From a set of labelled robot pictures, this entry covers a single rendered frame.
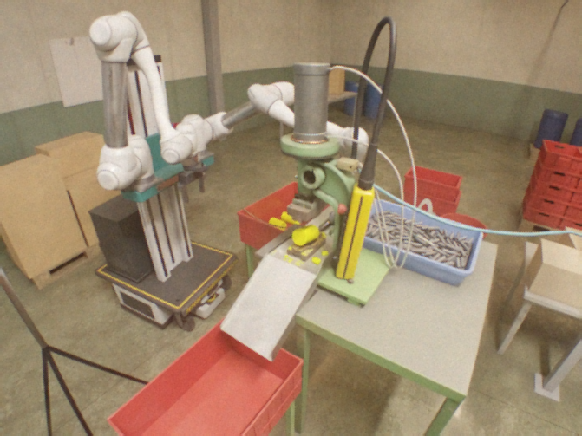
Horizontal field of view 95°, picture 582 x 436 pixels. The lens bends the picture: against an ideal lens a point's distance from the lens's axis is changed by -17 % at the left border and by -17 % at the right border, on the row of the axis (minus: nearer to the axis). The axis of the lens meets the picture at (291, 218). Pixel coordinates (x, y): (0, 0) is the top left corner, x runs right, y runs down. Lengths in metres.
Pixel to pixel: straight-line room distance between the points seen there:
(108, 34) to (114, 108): 0.31
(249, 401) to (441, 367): 0.77
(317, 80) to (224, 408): 1.28
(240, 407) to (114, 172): 1.13
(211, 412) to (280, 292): 0.57
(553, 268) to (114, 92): 2.41
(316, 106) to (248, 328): 0.84
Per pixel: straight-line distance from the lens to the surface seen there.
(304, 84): 1.08
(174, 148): 1.43
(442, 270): 1.37
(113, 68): 1.49
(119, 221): 2.18
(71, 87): 5.28
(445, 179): 4.01
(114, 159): 1.56
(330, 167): 1.12
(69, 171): 3.59
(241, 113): 1.99
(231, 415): 1.41
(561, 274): 2.21
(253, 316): 1.26
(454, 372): 1.11
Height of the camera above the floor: 1.80
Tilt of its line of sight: 30 degrees down
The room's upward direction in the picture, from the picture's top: straight up
